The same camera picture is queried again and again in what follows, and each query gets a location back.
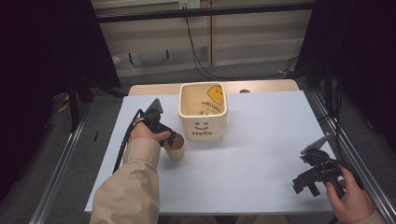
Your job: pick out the black horizontal bar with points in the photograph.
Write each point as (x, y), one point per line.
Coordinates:
(205, 12)

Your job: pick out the person's left hand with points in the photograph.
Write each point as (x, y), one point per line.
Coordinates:
(146, 132)

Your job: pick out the person's right hand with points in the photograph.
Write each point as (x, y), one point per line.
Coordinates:
(351, 199)

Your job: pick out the metal floor rail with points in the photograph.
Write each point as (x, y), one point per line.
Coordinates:
(351, 149)
(59, 168)

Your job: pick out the black curtain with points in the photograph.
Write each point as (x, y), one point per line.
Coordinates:
(49, 59)
(351, 56)

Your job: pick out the brown paper cup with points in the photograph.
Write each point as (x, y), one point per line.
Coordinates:
(176, 147)

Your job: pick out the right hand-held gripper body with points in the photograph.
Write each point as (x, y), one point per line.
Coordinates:
(321, 161)

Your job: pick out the pale blue table mat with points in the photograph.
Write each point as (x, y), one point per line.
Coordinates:
(249, 161)

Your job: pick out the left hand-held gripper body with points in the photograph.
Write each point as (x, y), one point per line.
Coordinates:
(153, 117)

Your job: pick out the black metal stand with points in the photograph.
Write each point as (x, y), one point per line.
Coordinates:
(74, 102)

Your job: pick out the cream smiley-face bin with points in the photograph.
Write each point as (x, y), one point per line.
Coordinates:
(203, 111)

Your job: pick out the white wall socket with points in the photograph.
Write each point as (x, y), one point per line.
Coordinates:
(189, 4)

